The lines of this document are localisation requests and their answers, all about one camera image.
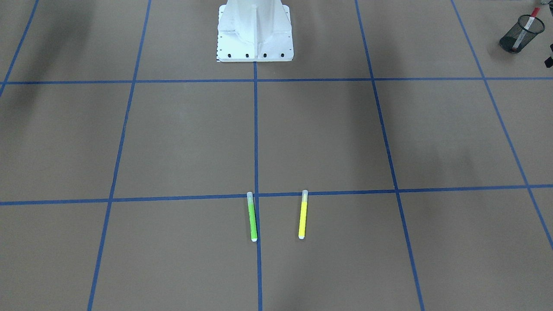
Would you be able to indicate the green marker pen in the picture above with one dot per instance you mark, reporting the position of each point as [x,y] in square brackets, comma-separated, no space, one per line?
[252,216]

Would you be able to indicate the yellow marker pen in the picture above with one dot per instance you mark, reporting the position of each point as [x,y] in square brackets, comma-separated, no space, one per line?
[303,215]

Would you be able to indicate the red and white marker pen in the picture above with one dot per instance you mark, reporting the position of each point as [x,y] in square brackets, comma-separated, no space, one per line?
[525,24]

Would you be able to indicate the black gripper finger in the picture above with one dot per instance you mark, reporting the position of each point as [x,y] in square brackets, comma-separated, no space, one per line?
[549,61]

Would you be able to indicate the black mesh pen cup near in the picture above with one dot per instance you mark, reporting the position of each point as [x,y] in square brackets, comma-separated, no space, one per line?
[508,39]

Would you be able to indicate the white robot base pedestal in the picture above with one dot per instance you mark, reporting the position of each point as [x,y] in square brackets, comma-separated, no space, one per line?
[254,31]

